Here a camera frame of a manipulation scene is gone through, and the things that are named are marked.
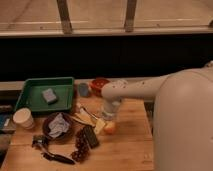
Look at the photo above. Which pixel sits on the black rectangular bar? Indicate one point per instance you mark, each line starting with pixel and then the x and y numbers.
pixel 91 136

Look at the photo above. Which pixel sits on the black handled peeler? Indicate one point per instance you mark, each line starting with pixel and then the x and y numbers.
pixel 54 157

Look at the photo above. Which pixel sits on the wooden spatula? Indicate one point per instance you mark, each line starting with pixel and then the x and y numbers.
pixel 82 118

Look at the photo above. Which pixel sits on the wooden table frame right post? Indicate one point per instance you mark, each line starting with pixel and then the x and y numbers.
pixel 130 15

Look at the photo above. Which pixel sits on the blue small cup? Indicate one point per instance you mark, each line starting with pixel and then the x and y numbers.
pixel 83 90

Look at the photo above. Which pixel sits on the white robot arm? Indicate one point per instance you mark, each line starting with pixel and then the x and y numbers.
pixel 183 116

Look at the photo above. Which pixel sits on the dark brown bowl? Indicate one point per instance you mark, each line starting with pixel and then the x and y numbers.
pixel 46 130

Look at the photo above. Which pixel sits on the crumpled white cloth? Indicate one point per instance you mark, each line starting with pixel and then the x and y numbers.
pixel 58 126

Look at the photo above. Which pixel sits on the bunch of dark grapes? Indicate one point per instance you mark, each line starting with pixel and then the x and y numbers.
pixel 82 148

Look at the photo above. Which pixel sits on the white paper cup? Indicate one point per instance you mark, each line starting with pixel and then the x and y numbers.
pixel 23 118

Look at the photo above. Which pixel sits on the dark metal clip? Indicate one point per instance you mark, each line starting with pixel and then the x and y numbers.
pixel 40 141

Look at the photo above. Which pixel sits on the orange apple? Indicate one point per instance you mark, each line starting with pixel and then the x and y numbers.
pixel 110 127

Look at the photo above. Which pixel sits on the green plastic tray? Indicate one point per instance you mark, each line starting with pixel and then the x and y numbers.
pixel 31 94

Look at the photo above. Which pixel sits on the blue sponge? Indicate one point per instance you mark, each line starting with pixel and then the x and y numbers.
pixel 49 96

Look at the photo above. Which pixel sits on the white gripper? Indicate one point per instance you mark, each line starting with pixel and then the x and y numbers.
pixel 109 113

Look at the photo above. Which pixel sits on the wooden table frame left post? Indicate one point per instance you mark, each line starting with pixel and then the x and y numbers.
pixel 64 16

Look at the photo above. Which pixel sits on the wooden table frame post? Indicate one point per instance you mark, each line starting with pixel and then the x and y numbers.
pixel 64 16
pixel 130 15

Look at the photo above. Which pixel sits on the red bowl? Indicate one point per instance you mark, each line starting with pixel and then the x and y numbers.
pixel 97 84

